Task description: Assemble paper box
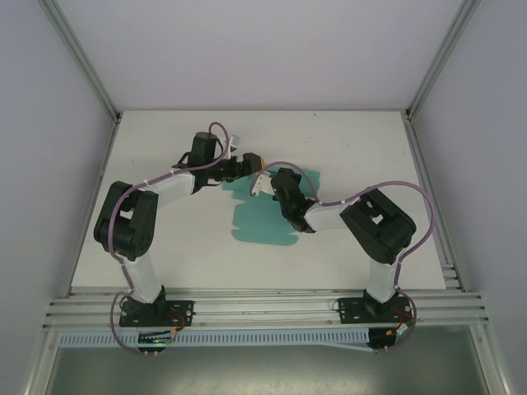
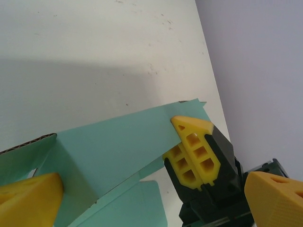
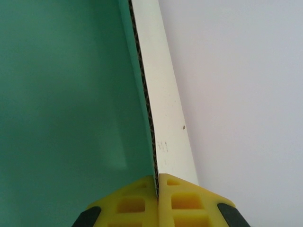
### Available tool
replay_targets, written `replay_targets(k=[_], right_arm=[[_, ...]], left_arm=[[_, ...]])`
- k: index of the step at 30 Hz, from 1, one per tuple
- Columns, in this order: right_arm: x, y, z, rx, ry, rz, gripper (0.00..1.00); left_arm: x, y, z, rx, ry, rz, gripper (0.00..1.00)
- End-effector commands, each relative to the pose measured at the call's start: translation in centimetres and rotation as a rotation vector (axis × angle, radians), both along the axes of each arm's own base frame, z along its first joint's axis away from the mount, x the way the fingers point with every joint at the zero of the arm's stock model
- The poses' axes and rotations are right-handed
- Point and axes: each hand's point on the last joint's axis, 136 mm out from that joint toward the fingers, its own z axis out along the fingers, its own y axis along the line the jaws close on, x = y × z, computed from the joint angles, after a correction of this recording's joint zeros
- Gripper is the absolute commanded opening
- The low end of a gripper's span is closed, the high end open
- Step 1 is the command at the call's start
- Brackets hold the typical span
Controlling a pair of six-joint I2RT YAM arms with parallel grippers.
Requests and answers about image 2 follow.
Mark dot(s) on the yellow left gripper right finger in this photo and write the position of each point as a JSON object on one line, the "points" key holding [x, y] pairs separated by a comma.
{"points": [[277, 201]]}

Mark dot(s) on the teal cardboard paper box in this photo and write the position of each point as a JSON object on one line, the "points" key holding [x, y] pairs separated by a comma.
{"points": [[106, 146]]}

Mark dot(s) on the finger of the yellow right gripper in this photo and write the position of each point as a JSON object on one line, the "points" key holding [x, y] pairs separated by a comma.
{"points": [[203, 153], [182, 165]]}

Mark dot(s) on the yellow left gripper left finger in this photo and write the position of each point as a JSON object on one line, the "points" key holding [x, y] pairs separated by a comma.
{"points": [[28, 198]]}

